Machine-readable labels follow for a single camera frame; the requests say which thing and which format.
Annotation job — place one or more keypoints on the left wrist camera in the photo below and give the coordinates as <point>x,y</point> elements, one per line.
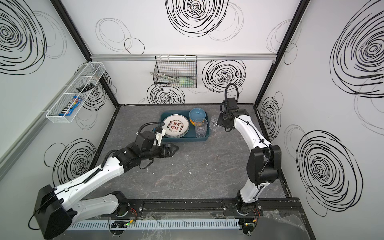
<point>160,133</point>

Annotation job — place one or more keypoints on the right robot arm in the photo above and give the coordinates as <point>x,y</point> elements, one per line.
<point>264,162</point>

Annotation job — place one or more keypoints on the clear glass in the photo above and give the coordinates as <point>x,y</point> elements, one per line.
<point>201,131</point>
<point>201,123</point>
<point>214,123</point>

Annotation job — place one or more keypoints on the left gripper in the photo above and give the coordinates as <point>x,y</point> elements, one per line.
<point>162,151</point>

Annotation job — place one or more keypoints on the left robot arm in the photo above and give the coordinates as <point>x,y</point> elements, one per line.
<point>57,208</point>

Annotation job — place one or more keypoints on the white slotted cable duct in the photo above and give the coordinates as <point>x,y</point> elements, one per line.
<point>194,224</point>

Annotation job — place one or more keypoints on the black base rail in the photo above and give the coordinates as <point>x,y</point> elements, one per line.
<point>225,207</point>

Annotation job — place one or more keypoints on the white wire shelf basket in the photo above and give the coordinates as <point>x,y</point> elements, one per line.
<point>93,100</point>

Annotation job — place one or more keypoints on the metal tongs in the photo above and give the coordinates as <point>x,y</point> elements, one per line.
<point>160,75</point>

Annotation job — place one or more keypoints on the black wire basket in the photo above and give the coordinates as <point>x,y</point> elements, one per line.
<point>175,66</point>

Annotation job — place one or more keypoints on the green item in basket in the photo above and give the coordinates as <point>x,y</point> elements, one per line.
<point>187,81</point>

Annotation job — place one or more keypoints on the teal plastic bin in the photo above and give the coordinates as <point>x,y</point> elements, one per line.
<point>190,136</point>

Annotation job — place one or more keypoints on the blue bowl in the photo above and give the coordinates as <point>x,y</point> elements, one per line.
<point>197,113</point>

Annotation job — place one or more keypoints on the blue candy packet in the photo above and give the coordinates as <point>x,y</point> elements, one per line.
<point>71,106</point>

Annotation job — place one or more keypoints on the orange bowl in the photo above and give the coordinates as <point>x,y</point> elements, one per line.
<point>192,121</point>

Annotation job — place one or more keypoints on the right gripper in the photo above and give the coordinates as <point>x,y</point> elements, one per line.
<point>225,122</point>

